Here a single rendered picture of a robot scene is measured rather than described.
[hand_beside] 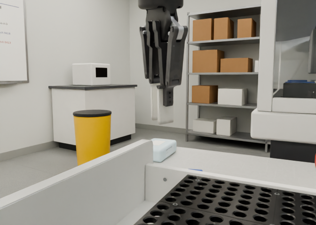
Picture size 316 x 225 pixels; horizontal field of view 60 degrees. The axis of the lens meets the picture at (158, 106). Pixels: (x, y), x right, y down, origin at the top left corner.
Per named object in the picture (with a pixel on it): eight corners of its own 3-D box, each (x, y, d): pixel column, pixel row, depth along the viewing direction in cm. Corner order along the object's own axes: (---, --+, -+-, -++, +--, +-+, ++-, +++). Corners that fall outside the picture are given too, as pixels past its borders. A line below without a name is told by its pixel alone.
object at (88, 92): (51, 148, 397) (47, 63, 383) (105, 134, 494) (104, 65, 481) (86, 155, 359) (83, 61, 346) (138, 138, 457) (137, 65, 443)
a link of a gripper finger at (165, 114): (171, 84, 49) (173, 85, 49) (171, 121, 51) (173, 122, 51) (156, 86, 48) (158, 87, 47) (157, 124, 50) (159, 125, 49)
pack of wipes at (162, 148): (161, 163, 86) (161, 149, 85) (134, 159, 89) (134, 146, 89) (177, 151, 99) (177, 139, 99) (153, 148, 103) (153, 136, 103)
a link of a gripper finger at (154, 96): (152, 84, 50) (150, 83, 50) (152, 120, 52) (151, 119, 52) (166, 82, 51) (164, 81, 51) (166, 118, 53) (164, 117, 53)
